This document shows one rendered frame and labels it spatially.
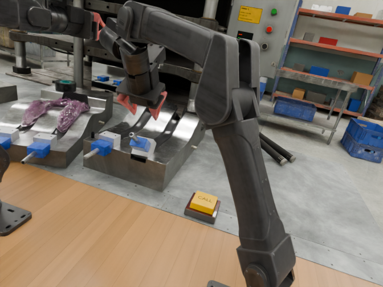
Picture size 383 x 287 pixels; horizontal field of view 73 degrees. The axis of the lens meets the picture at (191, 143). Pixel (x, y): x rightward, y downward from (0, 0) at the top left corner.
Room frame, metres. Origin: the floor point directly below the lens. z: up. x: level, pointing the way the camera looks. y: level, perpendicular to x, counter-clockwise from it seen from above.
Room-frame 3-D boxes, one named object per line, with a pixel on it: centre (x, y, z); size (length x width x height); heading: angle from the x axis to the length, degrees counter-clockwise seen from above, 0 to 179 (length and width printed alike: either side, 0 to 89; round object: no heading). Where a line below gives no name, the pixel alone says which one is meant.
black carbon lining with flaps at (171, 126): (0.88, 0.14, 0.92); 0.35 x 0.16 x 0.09; 168
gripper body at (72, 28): (0.70, 0.36, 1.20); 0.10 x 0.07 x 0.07; 78
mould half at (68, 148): (0.88, 0.50, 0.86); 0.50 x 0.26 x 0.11; 5
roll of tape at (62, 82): (1.06, 0.56, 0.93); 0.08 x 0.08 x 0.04
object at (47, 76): (1.88, 0.52, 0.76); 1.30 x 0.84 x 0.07; 78
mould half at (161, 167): (0.89, 0.13, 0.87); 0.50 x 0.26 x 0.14; 168
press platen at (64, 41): (1.88, 0.51, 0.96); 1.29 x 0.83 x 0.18; 78
